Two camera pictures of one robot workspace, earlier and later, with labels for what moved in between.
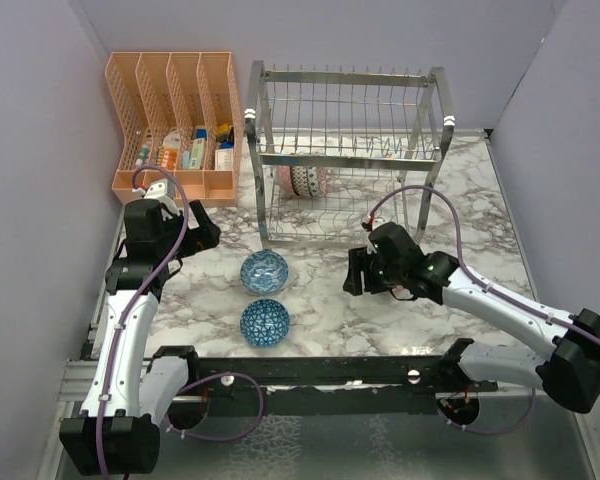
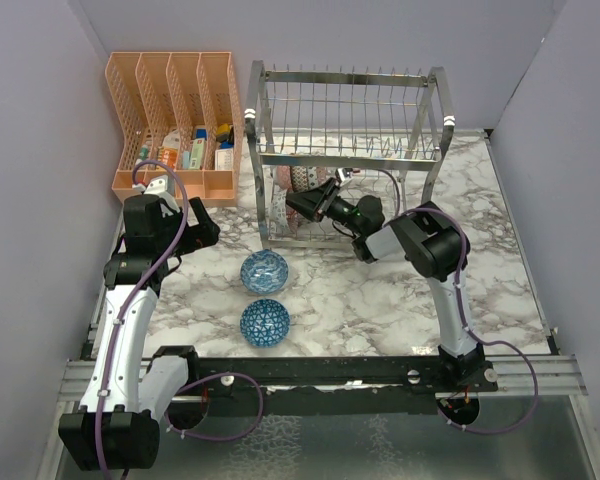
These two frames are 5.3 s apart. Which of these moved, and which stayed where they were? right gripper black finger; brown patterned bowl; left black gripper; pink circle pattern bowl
Moved: right gripper black finger
Stayed: left black gripper; brown patterned bowl; pink circle pattern bowl
